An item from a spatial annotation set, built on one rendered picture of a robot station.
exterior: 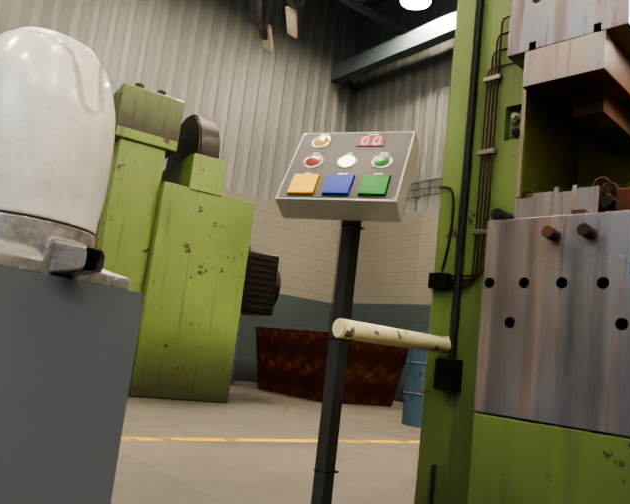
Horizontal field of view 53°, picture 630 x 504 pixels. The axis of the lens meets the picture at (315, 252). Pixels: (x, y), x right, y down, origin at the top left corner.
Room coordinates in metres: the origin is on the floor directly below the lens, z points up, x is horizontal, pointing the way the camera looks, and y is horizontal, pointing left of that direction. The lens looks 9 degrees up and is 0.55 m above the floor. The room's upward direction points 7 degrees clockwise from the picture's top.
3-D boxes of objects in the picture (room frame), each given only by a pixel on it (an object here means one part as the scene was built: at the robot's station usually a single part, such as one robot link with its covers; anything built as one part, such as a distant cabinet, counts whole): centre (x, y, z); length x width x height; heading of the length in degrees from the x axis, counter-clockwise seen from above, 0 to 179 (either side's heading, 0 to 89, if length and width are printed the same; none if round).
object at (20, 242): (0.68, 0.31, 0.63); 0.22 x 0.18 x 0.06; 58
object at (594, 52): (1.55, -0.69, 1.32); 0.42 x 0.20 x 0.10; 134
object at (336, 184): (1.64, -0.04, 1.01); 0.07 x 0.05 x 0.07; 69
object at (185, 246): (6.41, 1.37, 1.45); 2.20 x 1.23 x 2.90; 128
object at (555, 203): (1.55, -0.69, 0.96); 0.42 x 0.20 x 0.09; 134
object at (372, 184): (1.60, -0.14, 1.01); 0.07 x 0.05 x 0.07; 69
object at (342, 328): (1.59, -0.23, 0.62); 0.44 x 0.05 x 0.05; 134
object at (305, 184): (1.67, 0.05, 1.01); 0.07 x 0.05 x 0.07; 69
